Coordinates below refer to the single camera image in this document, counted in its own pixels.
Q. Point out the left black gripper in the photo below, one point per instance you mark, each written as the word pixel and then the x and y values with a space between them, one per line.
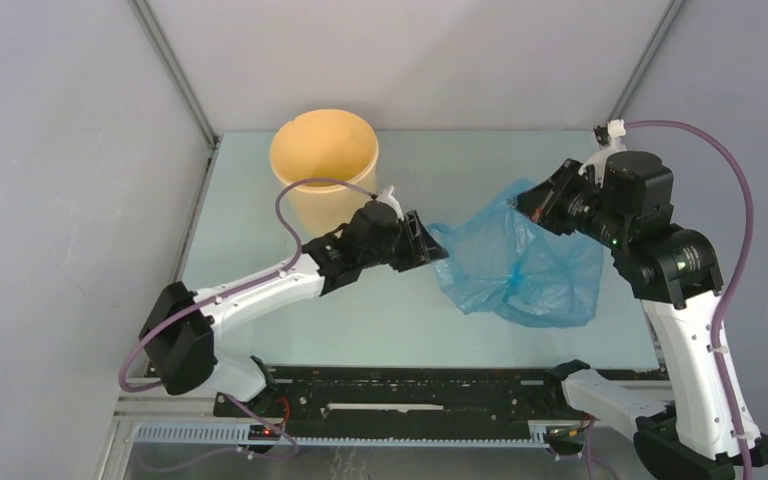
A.
pixel 419 249

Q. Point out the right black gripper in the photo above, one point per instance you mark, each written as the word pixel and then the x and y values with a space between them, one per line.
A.
pixel 541 202

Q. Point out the blue plastic trash bag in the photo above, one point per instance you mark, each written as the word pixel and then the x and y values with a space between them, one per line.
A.
pixel 499 262

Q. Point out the yellow trash bin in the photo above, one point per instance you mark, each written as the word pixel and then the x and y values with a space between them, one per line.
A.
pixel 332 147

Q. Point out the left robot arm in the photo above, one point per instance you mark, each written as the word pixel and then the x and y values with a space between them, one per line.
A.
pixel 181 336

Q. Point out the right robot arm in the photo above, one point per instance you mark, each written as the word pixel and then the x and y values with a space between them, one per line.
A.
pixel 706 431

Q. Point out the small electronics board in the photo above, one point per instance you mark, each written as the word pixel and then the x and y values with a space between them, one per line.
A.
pixel 262 433

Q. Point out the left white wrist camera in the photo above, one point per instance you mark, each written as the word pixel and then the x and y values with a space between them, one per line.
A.
pixel 386 196

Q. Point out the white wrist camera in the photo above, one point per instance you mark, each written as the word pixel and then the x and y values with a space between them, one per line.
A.
pixel 386 196
pixel 610 140

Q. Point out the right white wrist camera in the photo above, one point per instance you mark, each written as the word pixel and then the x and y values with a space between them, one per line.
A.
pixel 610 140

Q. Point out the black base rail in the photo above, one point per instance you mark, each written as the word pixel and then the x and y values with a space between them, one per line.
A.
pixel 321 404

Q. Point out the right corner aluminium post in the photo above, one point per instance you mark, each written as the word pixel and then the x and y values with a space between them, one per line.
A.
pixel 647 59

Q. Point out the corner aluminium post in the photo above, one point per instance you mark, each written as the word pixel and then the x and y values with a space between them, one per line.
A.
pixel 157 37
pixel 647 59

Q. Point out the left corner aluminium post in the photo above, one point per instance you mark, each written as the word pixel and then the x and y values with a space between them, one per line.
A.
pixel 157 37

